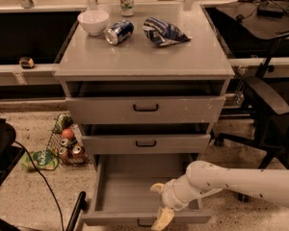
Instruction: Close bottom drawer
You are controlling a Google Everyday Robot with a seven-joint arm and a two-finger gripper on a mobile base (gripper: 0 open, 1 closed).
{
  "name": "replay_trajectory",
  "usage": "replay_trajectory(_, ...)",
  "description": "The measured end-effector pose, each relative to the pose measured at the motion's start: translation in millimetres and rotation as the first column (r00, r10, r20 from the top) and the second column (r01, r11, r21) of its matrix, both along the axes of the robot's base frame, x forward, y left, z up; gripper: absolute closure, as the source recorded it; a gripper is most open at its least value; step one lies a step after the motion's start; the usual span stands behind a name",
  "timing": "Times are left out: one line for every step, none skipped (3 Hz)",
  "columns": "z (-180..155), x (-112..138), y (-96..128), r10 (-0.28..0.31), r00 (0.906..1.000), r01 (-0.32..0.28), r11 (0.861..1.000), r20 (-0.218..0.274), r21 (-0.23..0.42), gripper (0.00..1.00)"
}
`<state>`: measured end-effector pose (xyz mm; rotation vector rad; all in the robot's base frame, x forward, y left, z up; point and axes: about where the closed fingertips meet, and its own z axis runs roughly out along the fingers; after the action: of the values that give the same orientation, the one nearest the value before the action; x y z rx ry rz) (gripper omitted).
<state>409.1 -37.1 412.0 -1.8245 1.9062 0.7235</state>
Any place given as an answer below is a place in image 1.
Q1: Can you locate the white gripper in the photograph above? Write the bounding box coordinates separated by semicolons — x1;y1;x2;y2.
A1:
150;175;199;231

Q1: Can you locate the grey bottom drawer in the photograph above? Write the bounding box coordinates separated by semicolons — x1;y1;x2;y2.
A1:
81;152;213;228

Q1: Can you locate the grey drawer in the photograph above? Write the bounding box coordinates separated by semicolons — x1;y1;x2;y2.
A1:
66;81;224;124
82;123;210;155
81;152;213;228

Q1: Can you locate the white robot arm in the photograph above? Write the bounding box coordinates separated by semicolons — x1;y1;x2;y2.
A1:
150;161;289;231

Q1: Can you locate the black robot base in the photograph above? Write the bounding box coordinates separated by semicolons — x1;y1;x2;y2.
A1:
0;118;24;186

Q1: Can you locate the grey middle drawer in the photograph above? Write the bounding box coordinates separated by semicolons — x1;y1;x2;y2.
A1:
82;123;210;155

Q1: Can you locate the grey drawer cabinet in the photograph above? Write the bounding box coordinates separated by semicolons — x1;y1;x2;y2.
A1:
53;2;236;178

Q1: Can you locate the grey top drawer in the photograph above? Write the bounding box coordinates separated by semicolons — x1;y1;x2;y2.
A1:
66;81;224;124

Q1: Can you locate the black bar lower left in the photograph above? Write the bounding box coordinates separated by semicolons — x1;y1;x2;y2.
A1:
66;192;88;231

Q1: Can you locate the red soda can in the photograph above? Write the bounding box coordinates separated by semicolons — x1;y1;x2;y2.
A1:
72;145;84;159

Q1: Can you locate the orange fruit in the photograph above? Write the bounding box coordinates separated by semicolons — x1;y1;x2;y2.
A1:
62;129;74;140

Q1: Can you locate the green snack bag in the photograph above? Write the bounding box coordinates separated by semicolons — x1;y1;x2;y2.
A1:
21;150;59;170

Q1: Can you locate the black office chair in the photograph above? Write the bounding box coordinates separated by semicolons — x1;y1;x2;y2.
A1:
214;29;289;203

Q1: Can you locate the blue white chip bag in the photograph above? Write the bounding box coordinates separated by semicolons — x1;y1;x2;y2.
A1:
143;17;191;46

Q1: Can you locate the blue soda can lying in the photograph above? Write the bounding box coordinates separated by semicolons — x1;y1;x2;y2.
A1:
105;19;134;45

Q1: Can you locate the white bowl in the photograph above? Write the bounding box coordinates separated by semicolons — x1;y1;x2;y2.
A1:
77;11;109;36

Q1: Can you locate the yellow black tape measure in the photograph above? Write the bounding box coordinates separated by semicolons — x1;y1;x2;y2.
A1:
19;57;35;69

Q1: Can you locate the green white upright can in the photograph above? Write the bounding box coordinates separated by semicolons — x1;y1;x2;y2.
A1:
120;0;134;16

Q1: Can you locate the black power adapter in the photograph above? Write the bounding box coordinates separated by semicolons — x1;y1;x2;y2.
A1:
257;1;284;17

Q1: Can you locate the wire basket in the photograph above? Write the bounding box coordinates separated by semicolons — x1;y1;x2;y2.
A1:
47;113;89;165

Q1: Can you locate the black cable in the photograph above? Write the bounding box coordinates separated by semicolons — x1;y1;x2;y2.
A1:
13;141;66;231

